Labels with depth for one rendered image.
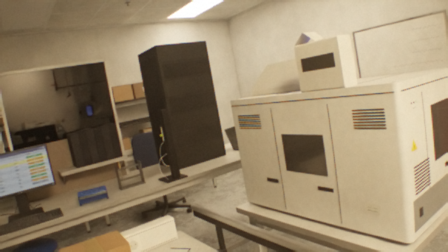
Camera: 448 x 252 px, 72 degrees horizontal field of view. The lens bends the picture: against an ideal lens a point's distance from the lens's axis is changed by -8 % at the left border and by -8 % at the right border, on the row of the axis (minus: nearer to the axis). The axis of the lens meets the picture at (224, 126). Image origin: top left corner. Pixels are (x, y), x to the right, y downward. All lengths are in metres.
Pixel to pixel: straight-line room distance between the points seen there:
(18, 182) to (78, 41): 3.24
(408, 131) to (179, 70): 2.11
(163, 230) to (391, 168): 0.93
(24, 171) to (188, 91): 1.41
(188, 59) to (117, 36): 2.79
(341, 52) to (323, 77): 0.11
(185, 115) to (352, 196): 1.88
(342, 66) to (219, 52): 5.29
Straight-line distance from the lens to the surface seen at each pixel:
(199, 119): 2.91
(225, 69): 6.37
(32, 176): 2.56
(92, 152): 2.82
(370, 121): 1.14
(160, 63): 2.80
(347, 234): 1.33
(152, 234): 1.47
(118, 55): 5.51
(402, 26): 4.37
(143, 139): 4.66
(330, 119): 1.23
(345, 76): 1.18
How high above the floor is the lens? 1.51
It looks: 6 degrees down
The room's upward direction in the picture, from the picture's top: 10 degrees counter-clockwise
